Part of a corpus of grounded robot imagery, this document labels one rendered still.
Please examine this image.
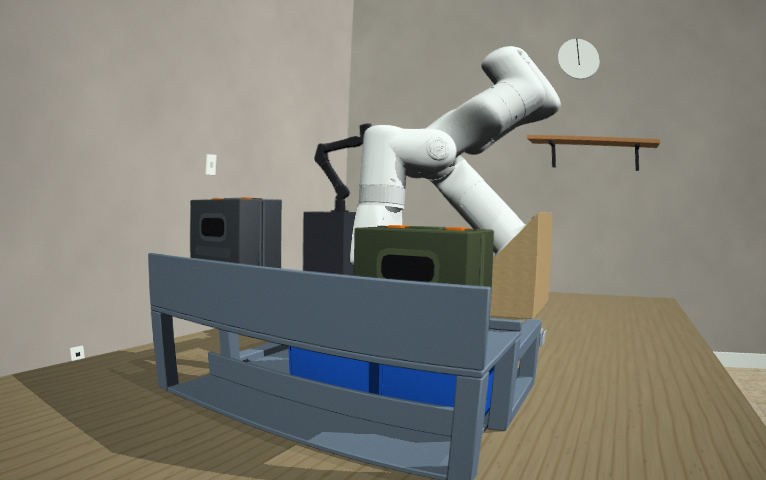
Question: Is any blue open bin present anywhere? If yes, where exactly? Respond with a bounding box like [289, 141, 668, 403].
[379, 365, 494, 416]
[288, 346, 379, 395]

